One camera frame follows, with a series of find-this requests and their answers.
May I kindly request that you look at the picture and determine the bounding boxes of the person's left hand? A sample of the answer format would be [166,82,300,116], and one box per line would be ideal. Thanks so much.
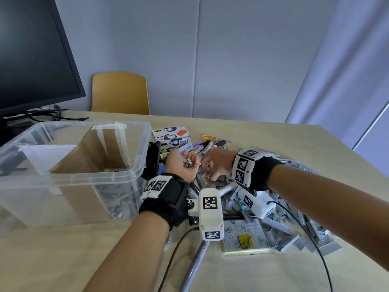
[165,150,201,183]

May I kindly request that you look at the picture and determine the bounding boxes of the person's right hand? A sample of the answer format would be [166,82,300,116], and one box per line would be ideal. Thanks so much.
[200,147,238,182]

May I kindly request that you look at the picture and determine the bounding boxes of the person's right forearm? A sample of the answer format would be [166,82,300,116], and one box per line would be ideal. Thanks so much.
[269,164,389,272]

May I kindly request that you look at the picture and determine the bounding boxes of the person's left forearm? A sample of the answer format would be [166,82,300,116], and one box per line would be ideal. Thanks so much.
[81,210,171,292]

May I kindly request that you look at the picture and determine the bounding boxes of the white tape dispenser box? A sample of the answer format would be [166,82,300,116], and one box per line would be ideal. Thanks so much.
[154,137,191,151]
[152,126,191,140]

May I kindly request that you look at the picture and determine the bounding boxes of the black stapler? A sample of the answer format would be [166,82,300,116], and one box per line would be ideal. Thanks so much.
[144,142,162,180]

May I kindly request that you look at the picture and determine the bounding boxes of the black right wristband with markers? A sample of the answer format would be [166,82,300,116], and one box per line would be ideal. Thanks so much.
[232,148,284,192]

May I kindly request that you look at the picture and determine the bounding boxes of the black wristband with markers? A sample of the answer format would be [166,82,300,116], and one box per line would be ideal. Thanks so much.
[232,148,284,192]
[139,173,202,231]

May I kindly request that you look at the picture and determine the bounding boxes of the black left wristband with markers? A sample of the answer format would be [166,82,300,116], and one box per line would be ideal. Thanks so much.
[139,173,202,231]

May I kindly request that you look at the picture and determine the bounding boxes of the pack of yellow sticky notes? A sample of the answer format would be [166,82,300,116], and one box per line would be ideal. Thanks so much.
[222,220,273,258]

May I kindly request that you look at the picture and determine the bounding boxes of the heap of staples in bin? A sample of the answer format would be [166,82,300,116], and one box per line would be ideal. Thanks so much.
[99,168,143,220]

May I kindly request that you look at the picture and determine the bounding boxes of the grey marker pen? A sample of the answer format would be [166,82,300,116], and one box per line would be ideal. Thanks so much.
[179,239,211,292]

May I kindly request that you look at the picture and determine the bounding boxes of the yellow wooden chair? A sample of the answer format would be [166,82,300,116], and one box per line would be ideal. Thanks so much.
[91,72,150,115]

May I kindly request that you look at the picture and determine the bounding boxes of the pile of silver staple strips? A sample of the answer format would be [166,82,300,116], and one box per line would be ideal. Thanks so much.
[194,149,342,256]

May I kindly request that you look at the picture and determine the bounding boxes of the brown cardboard divider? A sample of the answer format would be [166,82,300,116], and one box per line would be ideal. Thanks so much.
[49,127,132,222]

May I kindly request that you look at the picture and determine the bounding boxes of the clear plastic storage bin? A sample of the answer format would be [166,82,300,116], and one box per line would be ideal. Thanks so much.
[0,121,152,227]

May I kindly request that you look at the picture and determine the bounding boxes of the black monitor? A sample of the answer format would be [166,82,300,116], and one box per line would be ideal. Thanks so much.
[0,0,87,119]

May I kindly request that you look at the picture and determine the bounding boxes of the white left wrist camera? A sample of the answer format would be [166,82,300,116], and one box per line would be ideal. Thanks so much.
[187,188,225,242]

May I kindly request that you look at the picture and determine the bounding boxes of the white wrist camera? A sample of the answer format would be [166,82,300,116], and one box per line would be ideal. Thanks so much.
[187,188,225,242]
[237,190,277,219]

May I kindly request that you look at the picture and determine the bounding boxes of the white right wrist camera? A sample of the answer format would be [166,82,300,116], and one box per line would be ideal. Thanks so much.
[237,190,277,219]

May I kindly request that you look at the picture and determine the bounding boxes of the black left camera cable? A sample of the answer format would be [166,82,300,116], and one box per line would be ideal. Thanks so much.
[157,227,201,292]

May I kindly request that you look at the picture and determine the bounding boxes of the black camera cable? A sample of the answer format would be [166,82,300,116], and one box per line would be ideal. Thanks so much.
[157,227,201,292]
[269,200,335,292]

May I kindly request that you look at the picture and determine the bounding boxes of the black right camera cable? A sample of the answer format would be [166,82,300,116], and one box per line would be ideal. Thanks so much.
[269,200,335,292]

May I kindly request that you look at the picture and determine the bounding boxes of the black monitor cables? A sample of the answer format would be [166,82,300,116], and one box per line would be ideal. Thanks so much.
[0,105,89,129]

